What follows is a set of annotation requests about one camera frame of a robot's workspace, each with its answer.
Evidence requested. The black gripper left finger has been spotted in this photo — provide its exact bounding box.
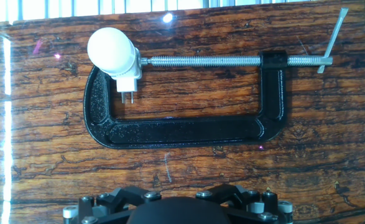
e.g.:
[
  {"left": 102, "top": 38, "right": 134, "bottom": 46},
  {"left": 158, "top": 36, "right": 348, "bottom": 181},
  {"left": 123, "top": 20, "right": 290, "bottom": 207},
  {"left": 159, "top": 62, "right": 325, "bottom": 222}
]
[{"left": 62, "top": 185, "right": 163, "bottom": 224}]

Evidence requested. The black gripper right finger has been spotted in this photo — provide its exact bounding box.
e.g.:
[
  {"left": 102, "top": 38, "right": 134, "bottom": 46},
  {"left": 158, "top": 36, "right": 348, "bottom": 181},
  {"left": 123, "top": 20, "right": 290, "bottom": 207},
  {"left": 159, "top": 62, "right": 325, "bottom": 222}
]
[{"left": 195, "top": 183, "right": 295, "bottom": 224}]

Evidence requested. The white light bulb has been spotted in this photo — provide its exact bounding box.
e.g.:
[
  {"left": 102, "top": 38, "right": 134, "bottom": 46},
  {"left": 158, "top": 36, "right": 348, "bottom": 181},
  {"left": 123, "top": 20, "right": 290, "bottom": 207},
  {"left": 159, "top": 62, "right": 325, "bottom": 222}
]
[{"left": 86, "top": 27, "right": 136, "bottom": 77}]

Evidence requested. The brown wooden board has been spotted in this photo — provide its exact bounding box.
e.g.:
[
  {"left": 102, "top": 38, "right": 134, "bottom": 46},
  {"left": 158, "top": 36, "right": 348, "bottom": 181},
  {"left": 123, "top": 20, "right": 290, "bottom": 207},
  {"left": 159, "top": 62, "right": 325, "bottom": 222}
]
[{"left": 0, "top": 0, "right": 365, "bottom": 224}]

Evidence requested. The black C-clamp with steel screw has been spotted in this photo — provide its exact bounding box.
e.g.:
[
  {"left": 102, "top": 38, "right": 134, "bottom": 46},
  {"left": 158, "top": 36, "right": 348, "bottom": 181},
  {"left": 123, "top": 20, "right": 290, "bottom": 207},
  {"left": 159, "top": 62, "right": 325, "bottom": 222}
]
[{"left": 83, "top": 7, "right": 349, "bottom": 150}]

